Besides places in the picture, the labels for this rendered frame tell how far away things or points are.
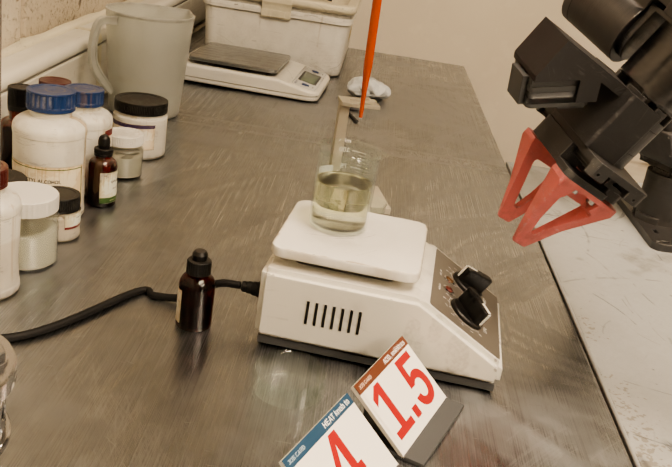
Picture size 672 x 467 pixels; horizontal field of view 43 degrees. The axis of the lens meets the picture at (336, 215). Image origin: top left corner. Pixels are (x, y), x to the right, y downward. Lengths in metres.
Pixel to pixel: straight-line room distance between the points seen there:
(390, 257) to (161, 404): 0.21
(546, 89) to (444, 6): 1.47
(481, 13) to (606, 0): 1.41
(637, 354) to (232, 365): 0.38
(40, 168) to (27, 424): 0.34
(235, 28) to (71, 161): 0.91
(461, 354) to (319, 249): 0.14
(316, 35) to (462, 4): 0.51
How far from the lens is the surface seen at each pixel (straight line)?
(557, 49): 0.64
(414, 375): 0.65
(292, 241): 0.68
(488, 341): 0.70
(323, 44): 1.72
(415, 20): 2.11
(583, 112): 0.69
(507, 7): 2.12
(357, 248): 0.69
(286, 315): 0.68
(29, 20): 1.21
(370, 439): 0.58
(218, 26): 1.75
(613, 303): 0.93
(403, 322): 0.67
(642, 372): 0.81
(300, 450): 0.53
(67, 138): 0.87
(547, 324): 0.84
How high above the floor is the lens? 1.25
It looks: 21 degrees down
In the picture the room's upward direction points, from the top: 9 degrees clockwise
